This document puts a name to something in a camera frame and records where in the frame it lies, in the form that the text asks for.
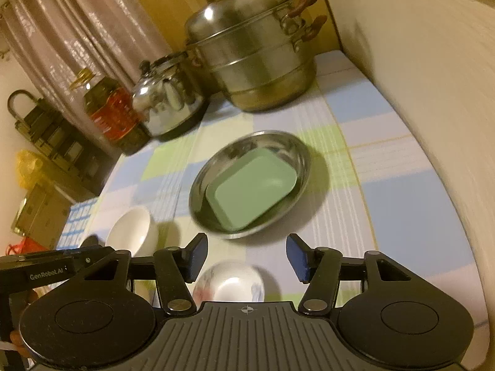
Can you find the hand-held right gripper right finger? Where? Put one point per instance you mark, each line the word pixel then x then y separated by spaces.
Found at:
pixel 295 256

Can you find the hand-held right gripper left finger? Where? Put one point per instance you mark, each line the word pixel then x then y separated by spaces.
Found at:
pixel 199 256

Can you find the small floral white dish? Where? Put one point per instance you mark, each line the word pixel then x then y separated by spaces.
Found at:
pixel 232 282

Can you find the plain white bowl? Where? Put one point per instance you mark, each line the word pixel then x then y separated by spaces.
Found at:
pixel 129 228

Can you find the round stainless steel plate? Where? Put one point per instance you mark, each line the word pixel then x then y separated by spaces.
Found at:
pixel 216 179

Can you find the green square plate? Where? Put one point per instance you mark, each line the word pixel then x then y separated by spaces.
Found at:
pixel 251 185

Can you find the red bag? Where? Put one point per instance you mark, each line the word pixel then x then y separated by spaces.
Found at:
pixel 25 245

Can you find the cardboard box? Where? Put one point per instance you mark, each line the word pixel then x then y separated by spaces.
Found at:
pixel 42 216

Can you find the blue patterned cloth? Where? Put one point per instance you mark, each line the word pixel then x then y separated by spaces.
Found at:
pixel 79 220

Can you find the checked tablecloth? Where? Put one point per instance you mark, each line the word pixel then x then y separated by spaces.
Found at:
pixel 371 185

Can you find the yellow plastic bag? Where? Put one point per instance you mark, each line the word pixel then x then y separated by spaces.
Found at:
pixel 30 168

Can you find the dark storage rack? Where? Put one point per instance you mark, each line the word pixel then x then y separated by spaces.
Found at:
pixel 58 143

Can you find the stainless steel kettle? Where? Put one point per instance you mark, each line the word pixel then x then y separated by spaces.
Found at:
pixel 166 100

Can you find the cooking oil bottle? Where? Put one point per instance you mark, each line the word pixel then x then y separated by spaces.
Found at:
pixel 114 116

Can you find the stainless steel steamer pot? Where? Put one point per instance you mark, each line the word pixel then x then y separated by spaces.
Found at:
pixel 251 54

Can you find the sheer pink curtain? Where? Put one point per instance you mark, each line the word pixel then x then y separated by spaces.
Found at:
pixel 77 38

